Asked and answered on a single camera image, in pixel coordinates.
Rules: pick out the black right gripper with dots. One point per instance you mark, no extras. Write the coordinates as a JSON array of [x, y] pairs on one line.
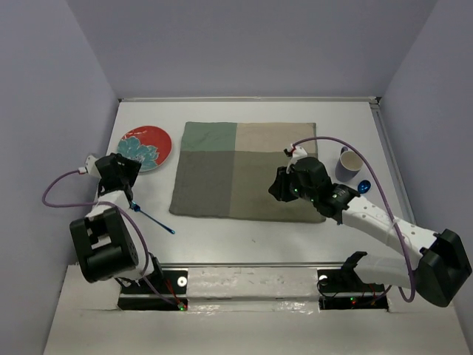
[[278, 187]]

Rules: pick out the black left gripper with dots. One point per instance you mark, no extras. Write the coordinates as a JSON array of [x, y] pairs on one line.
[[131, 166]]

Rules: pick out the red floral plate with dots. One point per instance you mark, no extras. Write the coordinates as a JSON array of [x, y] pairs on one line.
[[148, 145]]

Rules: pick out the green beige patchwork cloth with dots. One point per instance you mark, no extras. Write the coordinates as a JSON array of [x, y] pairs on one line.
[[225, 170]]

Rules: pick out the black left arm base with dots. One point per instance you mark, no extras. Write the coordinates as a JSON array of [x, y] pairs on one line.
[[160, 292]]

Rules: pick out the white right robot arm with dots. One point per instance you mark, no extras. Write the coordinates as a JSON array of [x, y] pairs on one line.
[[433, 264]]

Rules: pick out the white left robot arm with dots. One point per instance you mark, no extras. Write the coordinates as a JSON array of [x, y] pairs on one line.
[[107, 241]]

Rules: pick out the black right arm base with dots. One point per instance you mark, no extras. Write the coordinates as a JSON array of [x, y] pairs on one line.
[[342, 289]]

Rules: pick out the blue metallic fork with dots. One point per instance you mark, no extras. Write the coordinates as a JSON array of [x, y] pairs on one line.
[[136, 208]]

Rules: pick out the purple mug cream inside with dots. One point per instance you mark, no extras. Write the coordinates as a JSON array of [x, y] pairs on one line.
[[349, 164]]

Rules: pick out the blue metallic spoon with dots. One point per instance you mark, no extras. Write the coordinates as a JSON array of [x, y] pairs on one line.
[[364, 186]]

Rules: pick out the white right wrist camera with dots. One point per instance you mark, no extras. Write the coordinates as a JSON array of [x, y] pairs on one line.
[[295, 153]]

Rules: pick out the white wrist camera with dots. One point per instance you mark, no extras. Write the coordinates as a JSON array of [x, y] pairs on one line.
[[90, 167], [295, 153]]

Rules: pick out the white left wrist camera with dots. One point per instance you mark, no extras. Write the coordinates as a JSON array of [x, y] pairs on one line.
[[90, 167]]

